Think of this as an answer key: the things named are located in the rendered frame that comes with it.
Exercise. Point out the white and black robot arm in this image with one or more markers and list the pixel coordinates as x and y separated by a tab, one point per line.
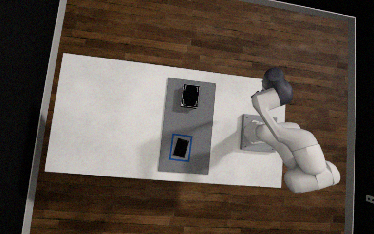
303	157

